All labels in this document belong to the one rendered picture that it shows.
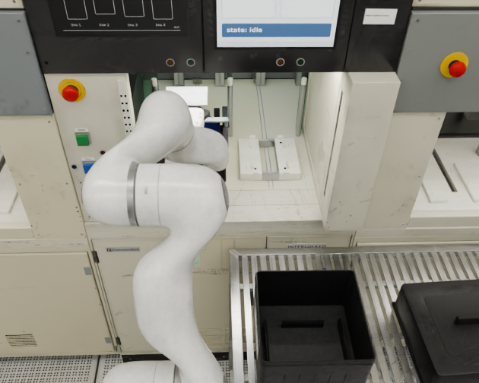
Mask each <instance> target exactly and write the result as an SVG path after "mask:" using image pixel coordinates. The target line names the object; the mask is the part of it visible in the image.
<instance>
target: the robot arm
mask: <svg viewBox="0 0 479 383"><path fill-rule="evenodd" d="M209 115H210V111H209V110H206V109H203V108H202V107H200V106H193V107H192V108H189V107H188V105H187V103H186V102H185V100H184V99H183V98H182V97H181V96H180V95H179V94H177V93H175V92H172V91H170V90H158V91H155V92H153V93H151V94H150V95H149V96H148V97H147V98H146V99H145V100H144V102H143V103H142V105H141V108H140V111H139V114H138V120H137V122H136V124H135V127H134V128H133V129H132V131H131V132H130V133H129V135H128V136H127V137H126V138H125V139H124V140H122V141H121V142H119V143H118V144H117V145H116V146H114V147H112V148H111V149H110V150H108V151H107V152H106V153H105V154H104V155H103V156H101V157H100V158H99V159H98V160H97V161H96V162H95V164H94V165H93V166H92V167H91V168H90V170H89V171H88V173H87V175H86V176H85V178H84V181H83V184H82V187H81V203H82V204H83V206H84V209H85V210H86V212H87V214H88V215H89V216H90V217H91V218H92V219H93V220H95V221H97V222H98V223H102V224H105V225H109V226H165V227H167V228H168V229H169V230H170V233H169V234H168V236H167V237H166V238H165V239H164V240H163V241H162V242H160V243H159V244H158V245H156V246H155V247H154V248H153V249H151V250H150V251H149V252H148V253H147V254H146V255H145V256H144V257H143V258H142V259H141V260H140V261H139V263H138V265H137V267H136V269H135V272H134V277H133V297H134V306H135V315H136V319H137V323H138V326H139V329H140V331H141V333H142V334H143V336H144V338H145V339H146V341H147V342H148V343H149V344H150V345H151V346H152V347H153V348H154V349H156V350H157V351H159V352H160V353H162V354H163V355H165V356H166V357H167V358H168V359H170V360H164V361H134V362H124V363H122V364H119V365H117V366H115V367H113V368H112V369H110V370H109V371H108V372H107V374H106V375H105V377H104V379H103V380H102V383H227V378H226V377H225V375H224V372H223V370H222V368H221V367H220V364H219V363H218V361H217V360H216V358H215V357H214V355H213V354H212V352H211V351H210V350H209V348H208V346H207V345H206V344H205V342H204V341H203V339H202V338H201V335H200V333H199V331H198V328H197V324H196V322H195V315H194V309H193V296H192V269H193V264H194V261H195V259H196V258H197V256H198V254H199V253H200V252H201V250H202V249H203V248H204V247H205V246H206V245H207V244H208V243H209V242H210V241H211V239H212V238H213V237H214V236H215V235H216V234H217V232H218V231H219V229H220V228H221V227H222V225H223V223H224V221H225V219H226V216H227V212H228V208H229V195H228V190H227V187H226V184H225V181H224V180H223V179H222V178H221V176H220V175H219V174H218V173H217V171H221V170H224V169H225V168H226V167H227V164H228V163H229V156H230V155H229V147H228V145H227V142H226V140H225V138H224V137H223V136H222V135H221V134H220V133H219V132H217V131H214V130H212V129H209V128H204V125H205V120H206V118H207V117H209ZM163 158H165V163H157V162H159V161H160V160H162V159H163Z"/></svg>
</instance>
